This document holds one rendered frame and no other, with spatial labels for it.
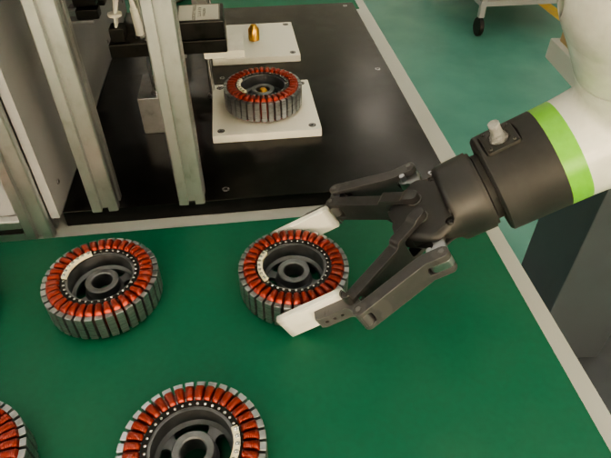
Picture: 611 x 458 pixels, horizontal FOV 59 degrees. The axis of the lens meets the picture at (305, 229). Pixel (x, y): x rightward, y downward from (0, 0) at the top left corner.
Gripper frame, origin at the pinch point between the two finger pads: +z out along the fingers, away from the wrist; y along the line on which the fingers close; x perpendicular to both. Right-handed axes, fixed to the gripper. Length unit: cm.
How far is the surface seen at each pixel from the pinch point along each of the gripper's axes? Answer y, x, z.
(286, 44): -55, 0, -2
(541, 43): -230, 140, -88
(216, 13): -32.3, -16.8, -0.7
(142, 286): 1.9, -8.8, 12.3
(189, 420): 15.2, -4.6, 8.6
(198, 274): -2.7, -3.4, 10.1
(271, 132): -25.7, -1.7, 0.9
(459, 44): -232, 118, -50
